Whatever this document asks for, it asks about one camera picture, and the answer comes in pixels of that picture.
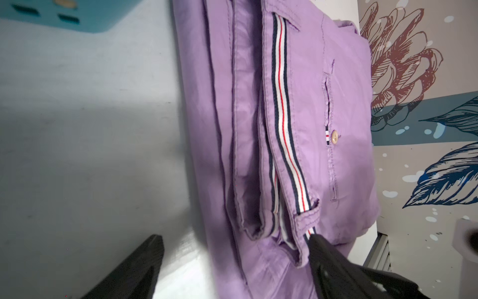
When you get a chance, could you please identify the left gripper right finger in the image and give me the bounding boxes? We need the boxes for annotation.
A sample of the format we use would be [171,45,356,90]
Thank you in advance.
[309,234,427,299]

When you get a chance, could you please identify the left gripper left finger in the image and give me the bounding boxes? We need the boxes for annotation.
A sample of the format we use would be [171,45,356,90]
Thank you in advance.
[83,234,164,299]

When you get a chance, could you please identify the purple pants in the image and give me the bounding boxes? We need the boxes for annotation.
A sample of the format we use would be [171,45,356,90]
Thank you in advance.
[172,1,380,299]

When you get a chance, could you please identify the teal plastic basket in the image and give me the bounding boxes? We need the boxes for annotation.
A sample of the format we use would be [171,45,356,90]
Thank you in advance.
[1,0,141,33]

